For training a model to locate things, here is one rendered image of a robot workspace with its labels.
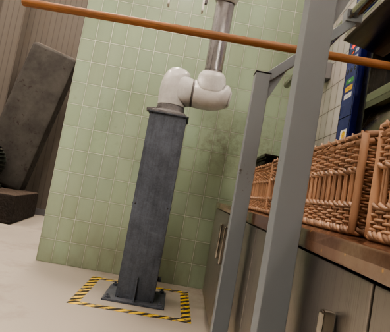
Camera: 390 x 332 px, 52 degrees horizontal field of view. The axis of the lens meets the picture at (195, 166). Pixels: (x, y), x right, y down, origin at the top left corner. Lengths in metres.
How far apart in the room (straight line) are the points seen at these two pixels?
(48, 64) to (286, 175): 4.73
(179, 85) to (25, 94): 3.17
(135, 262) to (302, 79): 1.70
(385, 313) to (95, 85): 2.58
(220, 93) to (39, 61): 3.33
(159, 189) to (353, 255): 1.74
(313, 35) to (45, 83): 4.64
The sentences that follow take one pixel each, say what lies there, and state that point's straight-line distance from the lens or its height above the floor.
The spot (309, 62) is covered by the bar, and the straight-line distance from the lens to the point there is 0.63.
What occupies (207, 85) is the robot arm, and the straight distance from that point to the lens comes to 2.22.
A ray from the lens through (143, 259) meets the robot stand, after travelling 2.17.
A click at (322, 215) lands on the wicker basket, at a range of 0.73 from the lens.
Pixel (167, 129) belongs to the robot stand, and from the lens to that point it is 2.15.
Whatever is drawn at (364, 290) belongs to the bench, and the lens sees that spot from 0.44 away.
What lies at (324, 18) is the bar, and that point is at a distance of 0.66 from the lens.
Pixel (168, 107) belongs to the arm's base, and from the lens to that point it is 2.20.
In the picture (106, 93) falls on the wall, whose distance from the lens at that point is 2.80.
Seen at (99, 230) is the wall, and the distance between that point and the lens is 2.74.
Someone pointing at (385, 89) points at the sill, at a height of 1.16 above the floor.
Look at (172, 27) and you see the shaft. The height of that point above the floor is 1.18.
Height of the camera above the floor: 0.60
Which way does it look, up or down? 4 degrees up
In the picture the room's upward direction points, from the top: 10 degrees clockwise
